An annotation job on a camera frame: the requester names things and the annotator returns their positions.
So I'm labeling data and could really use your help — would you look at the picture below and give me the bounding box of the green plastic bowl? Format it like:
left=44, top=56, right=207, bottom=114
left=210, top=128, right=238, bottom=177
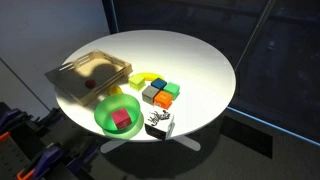
left=93, top=93, right=141, bottom=134

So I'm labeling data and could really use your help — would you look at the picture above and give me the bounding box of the yellow toy lemon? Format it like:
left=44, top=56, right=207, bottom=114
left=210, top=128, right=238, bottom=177
left=108, top=85, right=124, bottom=97

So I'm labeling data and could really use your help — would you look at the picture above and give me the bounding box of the black perforated board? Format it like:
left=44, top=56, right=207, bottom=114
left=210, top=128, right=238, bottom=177
left=0, top=132, right=34, bottom=180

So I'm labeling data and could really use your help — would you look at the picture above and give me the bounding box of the pink block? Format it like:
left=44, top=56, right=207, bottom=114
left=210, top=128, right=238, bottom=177
left=110, top=107, right=131, bottom=131

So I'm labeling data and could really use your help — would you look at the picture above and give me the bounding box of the yellow toy banana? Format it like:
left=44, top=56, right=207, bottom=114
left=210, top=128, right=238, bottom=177
left=137, top=71, right=166, bottom=82

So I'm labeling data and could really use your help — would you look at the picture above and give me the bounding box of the grey block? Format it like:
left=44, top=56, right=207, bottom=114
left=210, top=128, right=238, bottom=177
left=141, top=85, right=161, bottom=105

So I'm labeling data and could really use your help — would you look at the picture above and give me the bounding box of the red toy strawberry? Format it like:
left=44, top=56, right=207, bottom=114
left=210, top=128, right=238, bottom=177
left=84, top=79, right=97, bottom=90

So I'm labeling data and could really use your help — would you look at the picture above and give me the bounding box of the light green block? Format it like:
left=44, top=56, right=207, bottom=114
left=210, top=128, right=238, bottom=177
left=128, top=73, right=147, bottom=92

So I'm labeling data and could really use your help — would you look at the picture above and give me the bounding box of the white box with black print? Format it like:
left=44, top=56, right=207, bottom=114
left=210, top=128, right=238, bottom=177
left=144, top=108, right=175, bottom=141

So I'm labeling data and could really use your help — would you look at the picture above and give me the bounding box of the white table base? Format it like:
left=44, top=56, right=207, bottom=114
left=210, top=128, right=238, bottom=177
left=99, top=134, right=202, bottom=155

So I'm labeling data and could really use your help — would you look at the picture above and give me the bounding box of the wooden tray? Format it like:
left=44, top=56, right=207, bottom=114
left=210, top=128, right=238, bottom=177
left=44, top=49, right=134, bottom=107

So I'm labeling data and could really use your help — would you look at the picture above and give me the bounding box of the orange block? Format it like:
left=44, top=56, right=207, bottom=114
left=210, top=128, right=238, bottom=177
left=153, top=90, right=175, bottom=111

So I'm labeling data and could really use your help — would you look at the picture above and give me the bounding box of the grey metal pole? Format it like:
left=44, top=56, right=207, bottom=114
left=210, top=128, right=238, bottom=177
left=233, top=0, right=278, bottom=73

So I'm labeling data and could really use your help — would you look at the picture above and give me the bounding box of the blue block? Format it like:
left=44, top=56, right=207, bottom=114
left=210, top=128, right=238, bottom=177
left=150, top=77, right=168, bottom=91

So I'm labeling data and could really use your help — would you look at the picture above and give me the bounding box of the purple clamp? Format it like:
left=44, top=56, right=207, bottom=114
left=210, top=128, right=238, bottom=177
left=65, top=141, right=102, bottom=176
left=0, top=107, right=26, bottom=134
left=16, top=145, right=65, bottom=180

